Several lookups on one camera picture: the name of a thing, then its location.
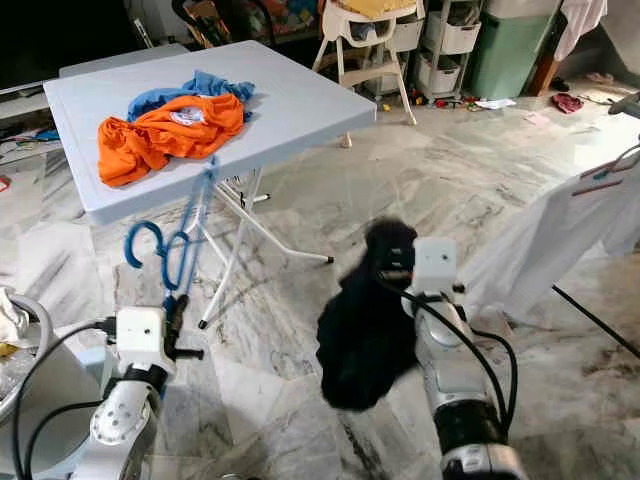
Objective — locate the blue plastic hanger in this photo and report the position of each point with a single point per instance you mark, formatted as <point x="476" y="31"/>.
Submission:
<point x="212" y="185"/>

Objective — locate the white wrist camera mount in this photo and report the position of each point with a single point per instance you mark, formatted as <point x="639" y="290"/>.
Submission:
<point x="435" y="262"/>
<point x="140" y="335"/>

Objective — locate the black garment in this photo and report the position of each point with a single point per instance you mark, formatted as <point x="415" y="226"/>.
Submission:
<point x="365" y="330"/>

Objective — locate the grey plastic bench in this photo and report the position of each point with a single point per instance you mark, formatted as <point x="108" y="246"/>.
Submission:
<point x="120" y="60"/>

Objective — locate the green plastic bin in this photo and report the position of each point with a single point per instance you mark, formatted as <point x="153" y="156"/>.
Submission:
<point x="505" y="60"/>

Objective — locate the yellow seat cushion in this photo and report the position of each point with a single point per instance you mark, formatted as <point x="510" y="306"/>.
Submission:
<point x="372" y="8"/>

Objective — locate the black television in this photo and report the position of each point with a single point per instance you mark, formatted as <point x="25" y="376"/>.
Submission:
<point x="60" y="40"/>

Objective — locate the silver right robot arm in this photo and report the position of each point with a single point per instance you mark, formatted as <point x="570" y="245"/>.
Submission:
<point x="455" y="380"/>

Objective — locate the orange shirt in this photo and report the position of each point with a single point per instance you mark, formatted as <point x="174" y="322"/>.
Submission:
<point x="170" y="135"/>

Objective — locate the white paper sheet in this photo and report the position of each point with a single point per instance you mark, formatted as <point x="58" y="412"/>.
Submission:
<point x="495" y="102"/>

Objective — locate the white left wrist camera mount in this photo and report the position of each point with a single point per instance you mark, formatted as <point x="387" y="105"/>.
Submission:
<point x="140" y="335"/>

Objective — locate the pink brown hanger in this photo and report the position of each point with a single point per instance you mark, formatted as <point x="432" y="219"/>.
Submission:
<point x="600" y="180"/>

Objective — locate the white shirt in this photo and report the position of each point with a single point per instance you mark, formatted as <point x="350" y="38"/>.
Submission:
<point x="540" y="240"/>

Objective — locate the white tv cabinet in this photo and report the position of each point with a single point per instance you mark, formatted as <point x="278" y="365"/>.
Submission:
<point x="28" y="120"/>

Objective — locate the white fabric cover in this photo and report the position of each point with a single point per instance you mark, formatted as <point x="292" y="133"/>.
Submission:
<point x="522" y="8"/>

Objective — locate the pink hanging garment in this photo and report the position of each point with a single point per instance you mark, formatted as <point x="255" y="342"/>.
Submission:
<point x="578" y="25"/>

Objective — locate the small pink paper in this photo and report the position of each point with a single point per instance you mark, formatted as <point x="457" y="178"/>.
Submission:
<point x="537" y="118"/>

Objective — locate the grey drawer trolley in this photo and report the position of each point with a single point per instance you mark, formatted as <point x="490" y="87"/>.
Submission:
<point x="445" y="40"/>

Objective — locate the black folded stroller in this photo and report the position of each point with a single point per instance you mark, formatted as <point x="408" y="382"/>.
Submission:
<point x="220" y="22"/>

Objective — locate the grey folding table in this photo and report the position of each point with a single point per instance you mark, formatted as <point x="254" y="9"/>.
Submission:
<point x="300" y="100"/>

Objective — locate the grey laundry basket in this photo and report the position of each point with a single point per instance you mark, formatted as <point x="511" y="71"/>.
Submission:
<point x="60" y="400"/>

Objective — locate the small red cloth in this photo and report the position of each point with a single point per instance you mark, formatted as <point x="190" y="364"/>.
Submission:
<point x="566" y="102"/>

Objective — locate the white baby high chair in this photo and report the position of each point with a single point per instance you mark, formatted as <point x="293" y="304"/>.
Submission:
<point x="370" y="72"/>

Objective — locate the blue garment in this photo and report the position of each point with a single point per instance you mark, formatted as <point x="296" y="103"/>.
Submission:
<point x="160" y="100"/>

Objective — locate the cream white garment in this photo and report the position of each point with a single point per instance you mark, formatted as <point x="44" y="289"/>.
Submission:
<point x="10" y="318"/>

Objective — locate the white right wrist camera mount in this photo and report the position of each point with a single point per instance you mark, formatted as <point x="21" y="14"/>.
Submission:
<point x="435" y="262"/>

